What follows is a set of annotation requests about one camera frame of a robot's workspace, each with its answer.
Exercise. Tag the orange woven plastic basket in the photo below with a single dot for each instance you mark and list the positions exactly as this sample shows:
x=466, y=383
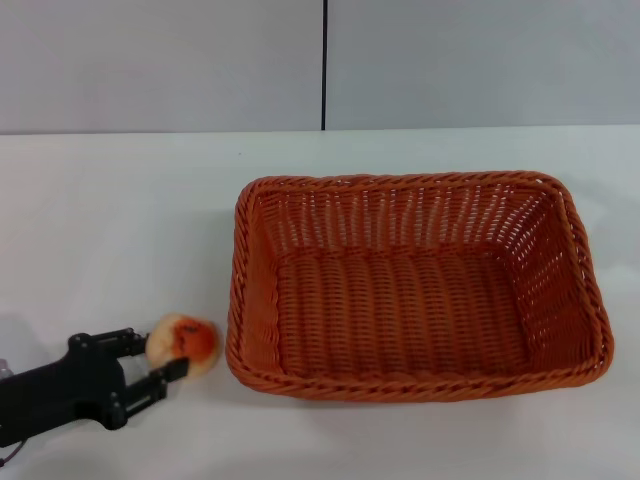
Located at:
x=400, y=310

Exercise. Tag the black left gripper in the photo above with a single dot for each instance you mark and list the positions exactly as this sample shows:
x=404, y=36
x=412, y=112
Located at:
x=75, y=380

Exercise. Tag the peach toy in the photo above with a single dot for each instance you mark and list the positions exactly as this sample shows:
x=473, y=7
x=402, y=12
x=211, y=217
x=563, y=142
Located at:
x=190, y=340

